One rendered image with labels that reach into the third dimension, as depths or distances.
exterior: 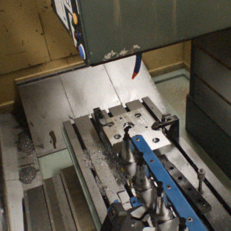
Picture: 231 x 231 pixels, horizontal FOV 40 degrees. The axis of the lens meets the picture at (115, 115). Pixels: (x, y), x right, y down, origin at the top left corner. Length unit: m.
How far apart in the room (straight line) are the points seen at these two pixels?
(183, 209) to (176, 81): 1.75
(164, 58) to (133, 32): 1.77
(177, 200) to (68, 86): 1.47
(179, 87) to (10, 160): 1.32
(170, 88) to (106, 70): 0.52
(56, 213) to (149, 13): 1.03
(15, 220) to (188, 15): 1.24
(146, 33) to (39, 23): 1.39
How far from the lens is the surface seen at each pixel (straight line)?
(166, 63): 2.54
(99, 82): 2.19
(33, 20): 2.09
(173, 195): 0.88
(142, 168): 0.87
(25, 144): 2.03
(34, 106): 2.13
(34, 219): 1.55
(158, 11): 0.76
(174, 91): 2.40
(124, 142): 0.94
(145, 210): 0.88
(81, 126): 1.65
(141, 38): 0.77
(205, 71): 1.56
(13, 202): 1.72
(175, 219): 0.85
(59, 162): 1.90
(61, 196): 1.58
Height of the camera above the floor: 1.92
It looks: 37 degrees down
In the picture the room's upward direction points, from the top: 8 degrees counter-clockwise
